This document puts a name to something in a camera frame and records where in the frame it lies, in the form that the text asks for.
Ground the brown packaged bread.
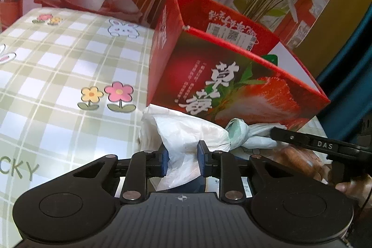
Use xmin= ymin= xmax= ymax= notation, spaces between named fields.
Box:
xmin=273 ymin=145 xmax=330 ymax=182

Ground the white plastic bag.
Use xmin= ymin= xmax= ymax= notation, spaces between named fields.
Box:
xmin=139 ymin=104 xmax=286 ymax=191

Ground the person's right hand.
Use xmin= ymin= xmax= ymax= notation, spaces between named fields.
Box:
xmin=335 ymin=181 xmax=371 ymax=206

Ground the teal curtain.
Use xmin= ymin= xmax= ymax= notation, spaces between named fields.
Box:
xmin=316 ymin=7 xmax=371 ymax=143

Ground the green checked tablecloth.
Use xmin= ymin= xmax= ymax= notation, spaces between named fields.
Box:
xmin=1 ymin=7 xmax=155 ymax=247

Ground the red strawberry cardboard box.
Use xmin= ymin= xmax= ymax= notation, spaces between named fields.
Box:
xmin=147 ymin=0 xmax=329 ymax=130

